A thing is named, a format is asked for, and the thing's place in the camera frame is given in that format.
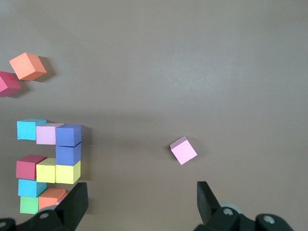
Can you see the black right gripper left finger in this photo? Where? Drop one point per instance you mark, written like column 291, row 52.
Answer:
column 72, row 207

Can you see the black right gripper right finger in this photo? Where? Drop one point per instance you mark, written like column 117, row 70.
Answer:
column 211, row 209

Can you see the orange foam cube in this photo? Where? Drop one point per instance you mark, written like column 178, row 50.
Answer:
column 49, row 197
column 27, row 66

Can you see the yellow foam cube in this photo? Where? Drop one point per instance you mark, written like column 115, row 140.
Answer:
column 67, row 173
column 45, row 172

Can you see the green foam cube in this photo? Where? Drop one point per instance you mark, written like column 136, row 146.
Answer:
column 29, row 204

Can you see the blue foam cube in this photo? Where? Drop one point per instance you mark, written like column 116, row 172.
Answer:
column 30, row 187
column 26, row 130

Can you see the purple foam cube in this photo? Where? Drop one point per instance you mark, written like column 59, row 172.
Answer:
column 68, row 134
column 67, row 154

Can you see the crimson foam cube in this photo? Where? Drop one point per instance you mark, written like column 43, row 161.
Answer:
column 27, row 167
column 7, row 84

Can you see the pink foam cube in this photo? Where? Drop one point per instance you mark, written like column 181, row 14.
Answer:
column 184, row 151
column 47, row 134

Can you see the table cover sheet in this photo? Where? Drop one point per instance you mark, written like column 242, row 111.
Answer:
column 168, row 72

